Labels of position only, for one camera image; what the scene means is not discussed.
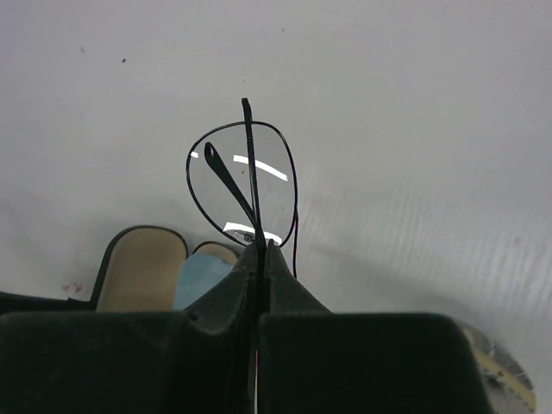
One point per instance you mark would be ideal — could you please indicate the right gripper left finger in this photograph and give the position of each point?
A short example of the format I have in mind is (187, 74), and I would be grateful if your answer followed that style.
(198, 360)

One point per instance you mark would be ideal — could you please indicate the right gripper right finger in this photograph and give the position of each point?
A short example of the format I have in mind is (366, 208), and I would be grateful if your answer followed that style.
(312, 360)

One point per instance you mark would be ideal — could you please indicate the blue cleaning cloth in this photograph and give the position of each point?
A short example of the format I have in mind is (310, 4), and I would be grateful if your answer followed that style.
(197, 275)

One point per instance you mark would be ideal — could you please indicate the black glasses case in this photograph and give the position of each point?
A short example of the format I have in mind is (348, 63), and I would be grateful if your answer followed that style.
(140, 268)

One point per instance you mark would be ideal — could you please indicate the dark wire-frame sunglasses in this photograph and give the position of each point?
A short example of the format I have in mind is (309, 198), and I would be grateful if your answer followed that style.
(243, 179)

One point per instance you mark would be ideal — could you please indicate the marbled glasses case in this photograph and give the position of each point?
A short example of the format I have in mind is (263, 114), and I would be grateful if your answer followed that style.
(507, 384)

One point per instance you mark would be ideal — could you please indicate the black mounting base rail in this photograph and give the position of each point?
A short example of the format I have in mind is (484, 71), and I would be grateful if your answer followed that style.
(10, 303)

